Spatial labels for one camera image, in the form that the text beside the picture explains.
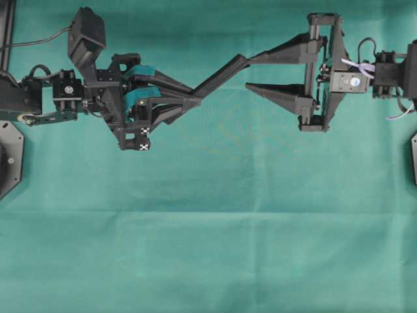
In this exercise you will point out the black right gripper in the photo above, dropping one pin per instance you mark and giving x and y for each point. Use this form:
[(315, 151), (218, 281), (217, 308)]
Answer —
[(338, 74)]

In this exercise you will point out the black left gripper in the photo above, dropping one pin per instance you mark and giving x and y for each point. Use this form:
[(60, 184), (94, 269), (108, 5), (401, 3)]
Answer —
[(130, 106)]

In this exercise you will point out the black Velcro strip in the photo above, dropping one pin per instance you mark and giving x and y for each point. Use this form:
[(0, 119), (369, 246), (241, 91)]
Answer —
[(238, 63)]

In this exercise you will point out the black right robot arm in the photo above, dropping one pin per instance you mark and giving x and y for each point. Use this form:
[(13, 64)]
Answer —
[(393, 75)]

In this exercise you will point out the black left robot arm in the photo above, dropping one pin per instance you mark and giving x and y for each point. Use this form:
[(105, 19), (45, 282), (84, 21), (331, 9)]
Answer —
[(39, 100)]

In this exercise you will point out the green table cloth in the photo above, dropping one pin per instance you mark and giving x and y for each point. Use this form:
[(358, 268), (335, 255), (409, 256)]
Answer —
[(233, 209)]

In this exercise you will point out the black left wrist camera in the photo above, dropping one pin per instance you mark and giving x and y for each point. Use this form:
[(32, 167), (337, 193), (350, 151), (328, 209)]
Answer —
[(86, 38)]

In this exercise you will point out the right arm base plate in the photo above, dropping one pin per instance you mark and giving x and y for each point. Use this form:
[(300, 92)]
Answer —
[(413, 143)]

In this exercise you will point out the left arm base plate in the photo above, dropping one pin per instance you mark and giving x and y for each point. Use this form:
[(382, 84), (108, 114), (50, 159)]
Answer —
[(12, 150)]

